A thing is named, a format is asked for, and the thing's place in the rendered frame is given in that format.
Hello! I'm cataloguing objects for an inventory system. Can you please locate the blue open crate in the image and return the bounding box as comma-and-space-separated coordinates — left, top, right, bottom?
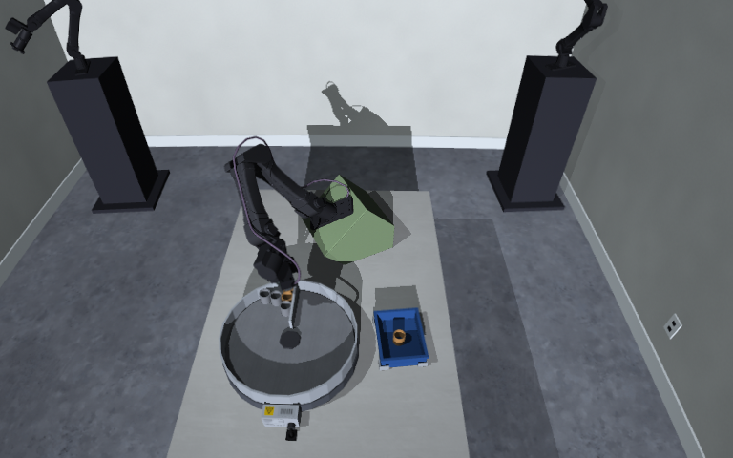
374, 307, 429, 367

